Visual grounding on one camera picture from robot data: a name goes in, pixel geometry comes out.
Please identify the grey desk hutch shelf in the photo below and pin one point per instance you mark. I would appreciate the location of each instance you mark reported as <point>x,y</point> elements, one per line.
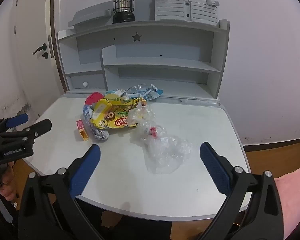
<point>150,72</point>

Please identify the black camping lantern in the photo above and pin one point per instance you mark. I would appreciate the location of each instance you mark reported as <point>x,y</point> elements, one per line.
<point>123,5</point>

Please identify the white door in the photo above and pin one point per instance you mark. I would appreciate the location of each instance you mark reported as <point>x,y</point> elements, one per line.
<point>27,25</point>

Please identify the white desk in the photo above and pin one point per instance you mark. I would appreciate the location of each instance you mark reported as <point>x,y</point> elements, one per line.
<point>210,120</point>

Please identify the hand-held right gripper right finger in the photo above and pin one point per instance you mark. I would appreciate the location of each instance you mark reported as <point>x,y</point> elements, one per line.
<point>215,167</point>

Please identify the small red candy wrapper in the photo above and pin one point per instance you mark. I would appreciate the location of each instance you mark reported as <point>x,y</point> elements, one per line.
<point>154,132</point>

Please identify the large yellow snack bag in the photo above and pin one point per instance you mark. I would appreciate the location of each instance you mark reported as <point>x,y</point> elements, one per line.
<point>122,116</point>

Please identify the grey slatted plastic panel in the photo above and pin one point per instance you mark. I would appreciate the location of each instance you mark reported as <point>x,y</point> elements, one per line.
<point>205,10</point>
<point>171,7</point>

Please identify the small clear plastic wrapper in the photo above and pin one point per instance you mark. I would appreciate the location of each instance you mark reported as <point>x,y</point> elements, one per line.
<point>141,113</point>

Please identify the person's bare leg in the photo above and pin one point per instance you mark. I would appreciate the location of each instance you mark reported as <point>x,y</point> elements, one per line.
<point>293,195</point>

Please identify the large clear plastic bag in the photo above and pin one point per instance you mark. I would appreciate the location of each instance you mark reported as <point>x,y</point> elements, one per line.
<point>167,152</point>

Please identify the red round lid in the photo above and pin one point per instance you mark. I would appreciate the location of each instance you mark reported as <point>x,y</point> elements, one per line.
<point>93,98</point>

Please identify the blue white plastic wrapper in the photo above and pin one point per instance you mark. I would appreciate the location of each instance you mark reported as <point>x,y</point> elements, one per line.
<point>145,92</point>

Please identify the crumpled white paper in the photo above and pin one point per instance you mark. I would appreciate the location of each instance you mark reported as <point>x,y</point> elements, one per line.
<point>117,92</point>

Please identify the small yellow white packet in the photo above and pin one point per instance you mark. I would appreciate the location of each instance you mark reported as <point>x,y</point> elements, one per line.
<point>101,110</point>

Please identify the black door lock knob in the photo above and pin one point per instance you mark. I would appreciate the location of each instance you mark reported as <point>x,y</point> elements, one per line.
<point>45,55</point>

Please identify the small orange cardboard box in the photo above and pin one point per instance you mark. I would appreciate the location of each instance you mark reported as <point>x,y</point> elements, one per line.
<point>83,133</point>

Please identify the person's left hand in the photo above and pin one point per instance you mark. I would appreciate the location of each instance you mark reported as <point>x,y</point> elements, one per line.
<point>7,192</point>

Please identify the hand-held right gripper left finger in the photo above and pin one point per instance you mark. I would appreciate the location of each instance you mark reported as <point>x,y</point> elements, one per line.
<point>86,170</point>

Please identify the crumpled blue printed wrapper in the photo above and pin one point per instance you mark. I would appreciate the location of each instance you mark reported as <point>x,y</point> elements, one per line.
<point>97,132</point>

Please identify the grey curved board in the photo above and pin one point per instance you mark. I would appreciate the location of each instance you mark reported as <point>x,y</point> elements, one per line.
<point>90,13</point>

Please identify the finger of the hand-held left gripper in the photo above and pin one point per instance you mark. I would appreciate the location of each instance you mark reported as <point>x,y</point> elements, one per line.
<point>16,120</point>
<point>40,127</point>

